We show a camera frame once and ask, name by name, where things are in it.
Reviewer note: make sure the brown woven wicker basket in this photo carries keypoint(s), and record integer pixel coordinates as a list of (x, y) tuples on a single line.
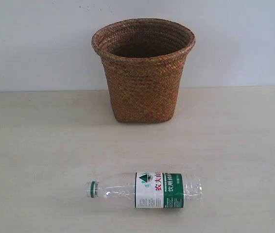
[(143, 61)]

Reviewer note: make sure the clear plastic water bottle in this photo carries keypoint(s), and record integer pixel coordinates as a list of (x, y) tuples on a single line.
[(146, 190)]

